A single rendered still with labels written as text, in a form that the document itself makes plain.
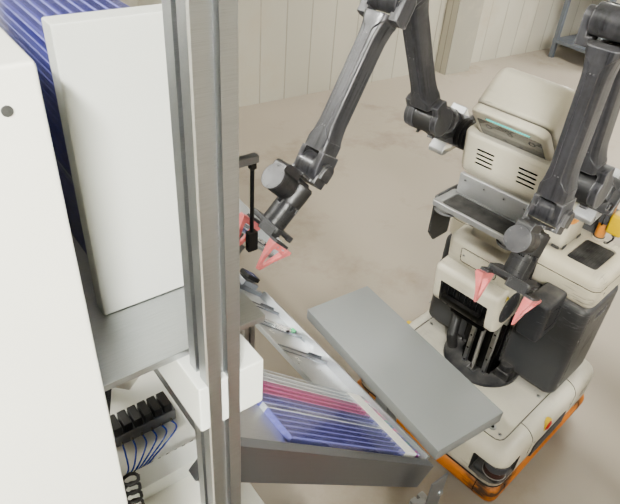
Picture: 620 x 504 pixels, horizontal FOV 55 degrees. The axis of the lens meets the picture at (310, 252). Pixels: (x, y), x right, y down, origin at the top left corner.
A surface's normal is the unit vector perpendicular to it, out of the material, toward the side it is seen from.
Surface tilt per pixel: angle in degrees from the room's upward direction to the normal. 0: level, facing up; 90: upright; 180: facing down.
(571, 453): 0
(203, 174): 90
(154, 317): 0
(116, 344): 0
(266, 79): 90
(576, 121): 90
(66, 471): 90
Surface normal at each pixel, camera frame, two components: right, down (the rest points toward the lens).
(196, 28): 0.60, 0.51
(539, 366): -0.73, 0.37
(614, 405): 0.07, -0.80
